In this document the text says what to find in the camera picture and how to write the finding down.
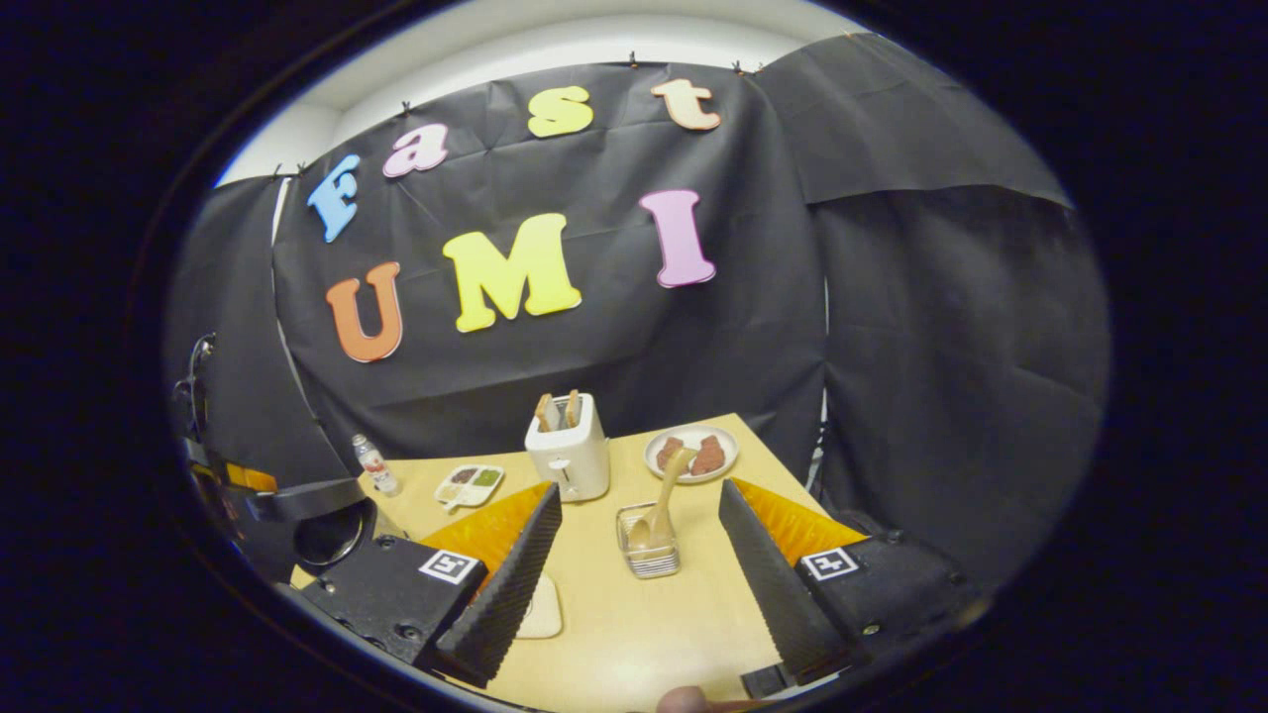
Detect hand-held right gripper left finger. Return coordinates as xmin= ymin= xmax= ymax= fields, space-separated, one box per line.
xmin=297 ymin=482 xmax=564 ymax=689

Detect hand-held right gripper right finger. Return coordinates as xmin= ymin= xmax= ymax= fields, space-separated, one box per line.
xmin=718 ymin=478 xmax=994 ymax=689

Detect clear chopstick holder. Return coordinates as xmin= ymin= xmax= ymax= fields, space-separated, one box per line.
xmin=615 ymin=501 xmax=682 ymax=580

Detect wooden spoon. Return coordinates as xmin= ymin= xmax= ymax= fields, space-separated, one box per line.
xmin=629 ymin=446 xmax=699 ymax=554

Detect white divided seasoning tray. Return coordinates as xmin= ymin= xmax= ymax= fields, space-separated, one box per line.
xmin=434 ymin=464 xmax=505 ymax=514

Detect small clear bottle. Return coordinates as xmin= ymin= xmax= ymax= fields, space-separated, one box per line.
xmin=352 ymin=433 xmax=400 ymax=497

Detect white round plate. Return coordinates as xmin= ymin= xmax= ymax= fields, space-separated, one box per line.
xmin=644 ymin=425 xmax=740 ymax=484

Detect white toaster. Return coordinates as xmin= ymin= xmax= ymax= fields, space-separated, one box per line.
xmin=524 ymin=393 xmax=611 ymax=503

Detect black backdrop cloth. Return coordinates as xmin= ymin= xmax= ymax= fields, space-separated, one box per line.
xmin=163 ymin=33 xmax=1112 ymax=595

